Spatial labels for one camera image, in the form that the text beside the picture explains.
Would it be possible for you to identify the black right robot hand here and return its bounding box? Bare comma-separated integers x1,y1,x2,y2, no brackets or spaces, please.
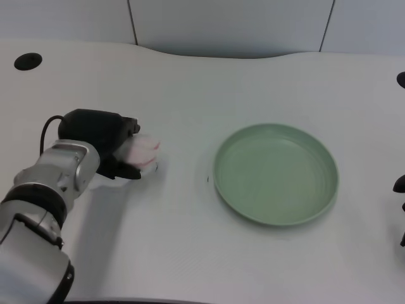
392,174,405,248

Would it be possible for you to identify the green round plate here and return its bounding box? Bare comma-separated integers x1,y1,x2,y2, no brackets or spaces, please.
212,123,339,227

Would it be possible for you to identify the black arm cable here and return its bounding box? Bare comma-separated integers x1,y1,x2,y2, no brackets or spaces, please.
40,115,65,156

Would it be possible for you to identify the white plush rabbit doll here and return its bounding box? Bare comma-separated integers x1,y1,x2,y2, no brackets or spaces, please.
112,132,161,175

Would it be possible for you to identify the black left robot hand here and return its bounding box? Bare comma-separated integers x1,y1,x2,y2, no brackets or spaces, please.
57,108,142,181

